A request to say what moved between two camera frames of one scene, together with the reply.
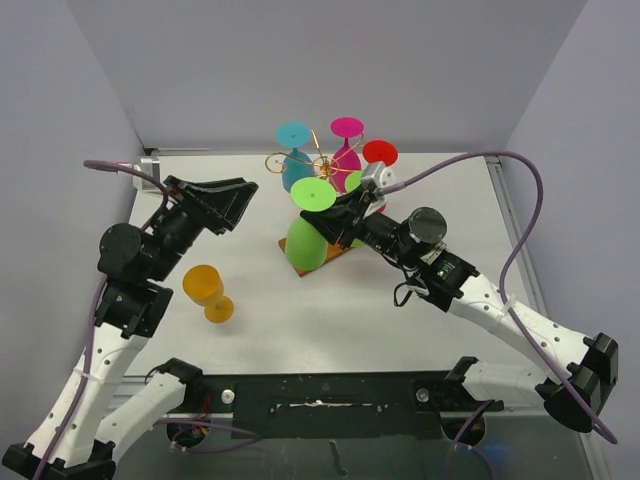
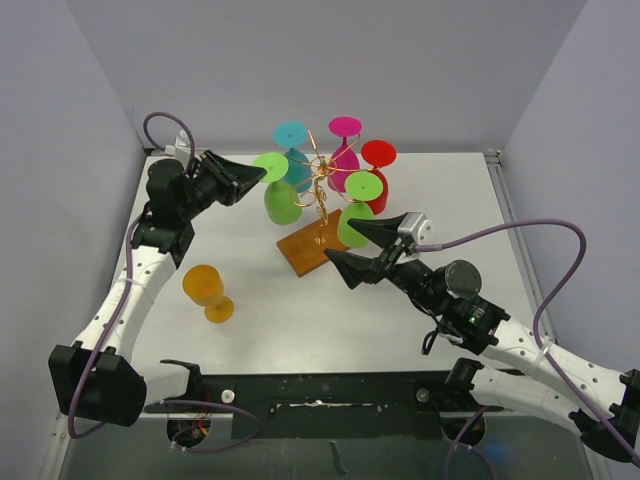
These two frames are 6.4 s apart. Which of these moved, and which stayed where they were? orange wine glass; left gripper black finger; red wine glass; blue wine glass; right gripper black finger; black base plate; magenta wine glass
Moved: left gripper black finger; right gripper black finger
Stayed: black base plate; blue wine glass; orange wine glass; magenta wine glass; red wine glass
